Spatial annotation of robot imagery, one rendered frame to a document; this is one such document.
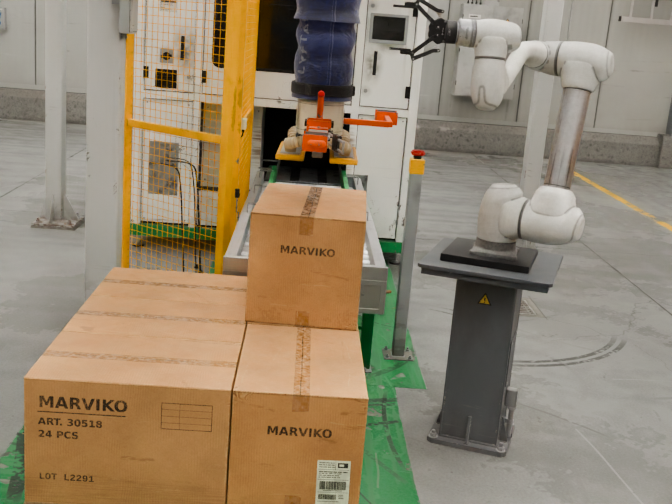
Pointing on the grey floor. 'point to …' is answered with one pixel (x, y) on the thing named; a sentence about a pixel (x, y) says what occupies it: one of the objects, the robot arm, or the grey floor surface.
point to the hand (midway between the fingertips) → (394, 27)
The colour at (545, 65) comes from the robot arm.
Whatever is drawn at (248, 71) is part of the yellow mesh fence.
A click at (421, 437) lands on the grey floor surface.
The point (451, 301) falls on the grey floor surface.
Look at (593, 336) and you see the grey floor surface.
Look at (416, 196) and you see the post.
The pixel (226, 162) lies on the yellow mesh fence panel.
